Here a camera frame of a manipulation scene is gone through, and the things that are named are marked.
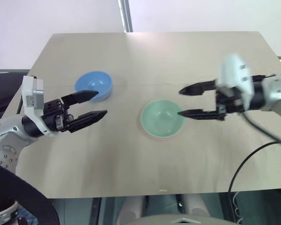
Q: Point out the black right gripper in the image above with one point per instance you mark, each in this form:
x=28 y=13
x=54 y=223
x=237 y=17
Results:
x=229 y=100

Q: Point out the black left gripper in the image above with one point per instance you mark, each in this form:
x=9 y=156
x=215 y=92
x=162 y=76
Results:
x=53 y=114

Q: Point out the green plastic bowl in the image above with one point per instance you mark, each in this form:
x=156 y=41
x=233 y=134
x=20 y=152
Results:
x=161 y=117

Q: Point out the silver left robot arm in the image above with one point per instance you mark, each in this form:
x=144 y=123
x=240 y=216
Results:
x=4 y=131

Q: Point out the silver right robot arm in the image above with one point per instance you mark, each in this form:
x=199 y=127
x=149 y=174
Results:
x=276 y=93

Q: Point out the blue plastic bowl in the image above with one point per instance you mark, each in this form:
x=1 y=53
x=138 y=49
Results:
x=93 y=79

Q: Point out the dark background furniture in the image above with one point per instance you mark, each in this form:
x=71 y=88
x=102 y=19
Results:
x=4 y=89

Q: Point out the grey rounded shape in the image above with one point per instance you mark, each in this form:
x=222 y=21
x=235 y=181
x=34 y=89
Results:
x=195 y=204
x=133 y=207

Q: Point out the black table leg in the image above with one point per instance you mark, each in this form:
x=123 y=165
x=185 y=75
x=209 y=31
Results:
x=96 y=211

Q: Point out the silver black robot joint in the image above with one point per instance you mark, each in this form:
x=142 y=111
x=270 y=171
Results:
x=2 y=211

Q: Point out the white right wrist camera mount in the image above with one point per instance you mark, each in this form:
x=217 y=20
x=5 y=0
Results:
x=234 y=72

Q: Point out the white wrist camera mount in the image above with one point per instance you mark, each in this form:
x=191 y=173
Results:
x=234 y=72
x=28 y=86

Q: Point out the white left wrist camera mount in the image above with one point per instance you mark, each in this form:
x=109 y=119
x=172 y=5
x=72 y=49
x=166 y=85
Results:
x=28 y=86

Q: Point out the grey window frame post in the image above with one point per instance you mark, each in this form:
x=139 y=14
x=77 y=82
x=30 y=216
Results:
x=126 y=16

